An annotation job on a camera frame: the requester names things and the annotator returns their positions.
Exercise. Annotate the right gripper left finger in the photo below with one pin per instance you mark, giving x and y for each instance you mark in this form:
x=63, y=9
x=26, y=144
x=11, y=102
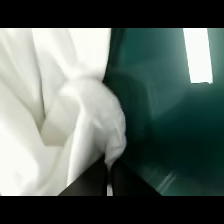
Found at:
x=90, y=181

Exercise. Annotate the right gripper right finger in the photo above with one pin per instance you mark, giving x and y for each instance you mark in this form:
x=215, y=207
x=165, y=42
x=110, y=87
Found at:
x=128, y=183

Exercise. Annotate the white shirt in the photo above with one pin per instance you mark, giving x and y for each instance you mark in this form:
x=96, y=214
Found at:
x=50, y=100

